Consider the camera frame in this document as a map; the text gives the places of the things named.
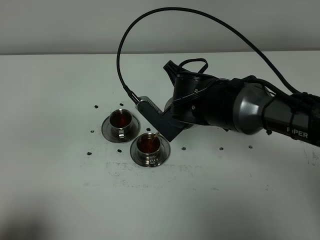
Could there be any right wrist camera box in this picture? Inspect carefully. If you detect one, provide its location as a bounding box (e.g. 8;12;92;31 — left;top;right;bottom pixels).
136;96;190;142

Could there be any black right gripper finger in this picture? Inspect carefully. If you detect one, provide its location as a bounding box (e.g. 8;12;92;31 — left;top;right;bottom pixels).
163;60;179;86

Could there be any steel saucer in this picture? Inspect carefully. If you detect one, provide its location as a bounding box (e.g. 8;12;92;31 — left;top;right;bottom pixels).
101;115;140;144
130;134;171;168

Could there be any rear steel saucer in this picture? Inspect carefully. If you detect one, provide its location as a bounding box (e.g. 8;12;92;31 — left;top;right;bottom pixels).
101;115;140;144

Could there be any front steel teacup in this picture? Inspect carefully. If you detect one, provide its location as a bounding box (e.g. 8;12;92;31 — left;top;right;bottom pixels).
136;133;161;166

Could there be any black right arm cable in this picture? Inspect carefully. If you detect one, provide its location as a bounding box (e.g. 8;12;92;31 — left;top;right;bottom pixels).
116;8;320;105

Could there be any rear steel teacup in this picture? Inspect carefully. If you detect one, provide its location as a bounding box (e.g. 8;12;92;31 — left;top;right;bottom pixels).
109;108;133;139

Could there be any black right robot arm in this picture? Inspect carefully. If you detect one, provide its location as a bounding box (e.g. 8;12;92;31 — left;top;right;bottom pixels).
164;61;320;146

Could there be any steel teacup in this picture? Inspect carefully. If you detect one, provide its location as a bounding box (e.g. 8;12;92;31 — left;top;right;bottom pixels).
109;108;133;139
136;133;161;166

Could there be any stainless steel teapot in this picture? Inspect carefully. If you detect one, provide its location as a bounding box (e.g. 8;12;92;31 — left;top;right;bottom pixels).
152;97;197;142

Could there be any front steel saucer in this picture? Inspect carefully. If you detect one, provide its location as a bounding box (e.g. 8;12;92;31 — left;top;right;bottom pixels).
130;134;171;168

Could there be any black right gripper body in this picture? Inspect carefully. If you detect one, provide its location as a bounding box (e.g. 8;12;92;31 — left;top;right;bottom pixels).
173;71;240;131

